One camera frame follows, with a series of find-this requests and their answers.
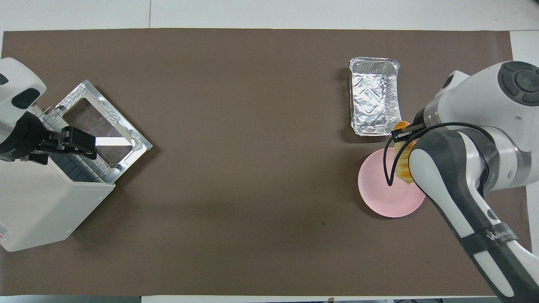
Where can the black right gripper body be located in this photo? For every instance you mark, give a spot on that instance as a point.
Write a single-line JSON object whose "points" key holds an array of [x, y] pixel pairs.
{"points": [[406, 132]]}

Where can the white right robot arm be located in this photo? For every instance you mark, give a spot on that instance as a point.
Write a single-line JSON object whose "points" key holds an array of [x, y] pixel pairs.
{"points": [[463, 105]]}

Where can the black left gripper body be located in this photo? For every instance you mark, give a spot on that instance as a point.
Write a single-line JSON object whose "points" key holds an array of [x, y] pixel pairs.
{"points": [[73, 139]]}

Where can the brown paper table mat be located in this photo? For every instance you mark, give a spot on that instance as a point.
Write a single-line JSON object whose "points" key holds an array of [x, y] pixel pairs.
{"points": [[210, 168]]}

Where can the glass oven door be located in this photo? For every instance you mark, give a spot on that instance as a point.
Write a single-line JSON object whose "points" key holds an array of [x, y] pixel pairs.
{"points": [[90, 120]]}

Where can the cream white toaster oven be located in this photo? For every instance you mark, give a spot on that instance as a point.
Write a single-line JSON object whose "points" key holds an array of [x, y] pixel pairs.
{"points": [[42, 210]]}

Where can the aluminium foil tray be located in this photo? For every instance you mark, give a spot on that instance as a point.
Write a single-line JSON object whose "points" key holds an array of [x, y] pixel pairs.
{"points": [[372, 99]]}

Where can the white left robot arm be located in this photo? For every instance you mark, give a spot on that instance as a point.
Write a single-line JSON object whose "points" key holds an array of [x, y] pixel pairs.
{"points": [[17, 75]]}

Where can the pink round plate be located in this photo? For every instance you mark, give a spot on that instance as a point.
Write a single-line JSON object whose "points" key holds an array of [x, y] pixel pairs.
{"points": [[379, 189]]}

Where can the golden sliced bread loaf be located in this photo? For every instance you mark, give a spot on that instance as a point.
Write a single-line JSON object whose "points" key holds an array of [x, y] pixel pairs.
{"points": [[403, 168]]}

